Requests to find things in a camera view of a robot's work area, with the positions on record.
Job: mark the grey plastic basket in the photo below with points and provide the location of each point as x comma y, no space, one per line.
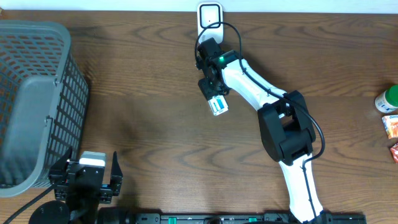
44,99

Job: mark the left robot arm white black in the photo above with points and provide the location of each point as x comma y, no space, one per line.
78,210

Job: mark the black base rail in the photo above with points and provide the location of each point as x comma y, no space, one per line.
270,217

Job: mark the red Top chocolate bar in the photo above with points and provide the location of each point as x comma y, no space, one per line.
394,152

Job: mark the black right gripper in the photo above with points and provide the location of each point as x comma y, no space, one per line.
206,91

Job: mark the green lid jar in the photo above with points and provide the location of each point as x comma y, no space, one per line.
386,102

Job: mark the white barcode scanner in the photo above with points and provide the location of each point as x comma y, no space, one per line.
210,13

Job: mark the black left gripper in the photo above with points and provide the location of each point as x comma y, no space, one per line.
104,193

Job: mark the white Panadol box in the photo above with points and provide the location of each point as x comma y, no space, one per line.
218,105

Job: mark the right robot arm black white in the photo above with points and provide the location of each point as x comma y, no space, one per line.
286,128

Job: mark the small orange carton box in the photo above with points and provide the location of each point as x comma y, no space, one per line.
390,123

